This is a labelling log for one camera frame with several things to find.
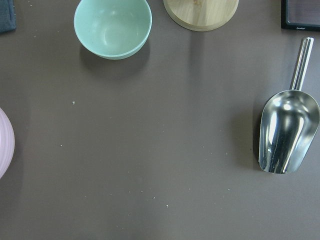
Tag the wooden cup rack stand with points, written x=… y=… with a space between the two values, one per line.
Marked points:
x=201 y=15

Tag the stainless steel ice scoop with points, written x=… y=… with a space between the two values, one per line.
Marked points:
x=289 y=121

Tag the pink bowl of ice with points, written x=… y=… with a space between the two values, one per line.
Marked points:
x=7 y=142

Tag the mint green bowl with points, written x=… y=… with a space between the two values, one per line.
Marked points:
x=113 y=29

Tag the black framed glass tray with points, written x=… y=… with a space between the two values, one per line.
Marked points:
x=301 y=15

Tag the grey folded cloth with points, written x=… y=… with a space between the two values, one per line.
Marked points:
x=7 y=16

